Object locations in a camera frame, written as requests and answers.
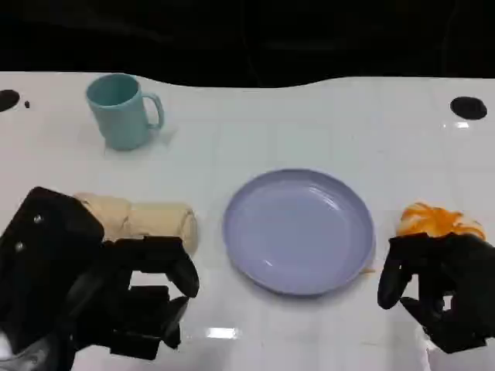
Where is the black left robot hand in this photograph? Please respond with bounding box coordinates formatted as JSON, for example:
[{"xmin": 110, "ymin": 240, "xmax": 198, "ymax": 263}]
[{"xmin": 63, "ymin": 235, "xmax": 201, "ymax": 361}]

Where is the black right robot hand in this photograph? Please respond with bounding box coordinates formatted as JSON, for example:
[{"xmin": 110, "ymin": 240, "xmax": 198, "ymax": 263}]
[{"xmin": 377, "ymin": 231, "xmax": 495, "ymax": 355}]

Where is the beige towel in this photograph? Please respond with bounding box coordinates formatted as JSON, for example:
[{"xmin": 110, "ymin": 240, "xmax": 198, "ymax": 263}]
[{"xmin": 72, "ymin": 192, "xmax": 199, "ymax": 256}]

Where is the orange and white toy bread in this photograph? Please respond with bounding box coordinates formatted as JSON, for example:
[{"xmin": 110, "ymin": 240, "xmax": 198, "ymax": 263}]
[{"xmin": 394, "ymin": 199, "xmax": 487, "ymax": 241}]

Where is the lilac plate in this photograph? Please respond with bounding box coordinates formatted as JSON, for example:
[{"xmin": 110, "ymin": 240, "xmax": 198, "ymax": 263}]
[{"xmin": 223, "ymin": 168, "xmax": 377, "ymax": 298}]

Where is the pale green mug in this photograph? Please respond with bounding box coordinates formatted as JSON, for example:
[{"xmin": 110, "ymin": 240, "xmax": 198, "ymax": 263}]
[{"xmin": 85, "ymin": 73, "xmax": 166, "ymax": 151}]

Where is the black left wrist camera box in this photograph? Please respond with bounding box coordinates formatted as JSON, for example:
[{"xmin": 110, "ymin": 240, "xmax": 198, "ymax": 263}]
[{"xmin": 0, "ymin": 186, "xmax": 106, "ymax": 351}]

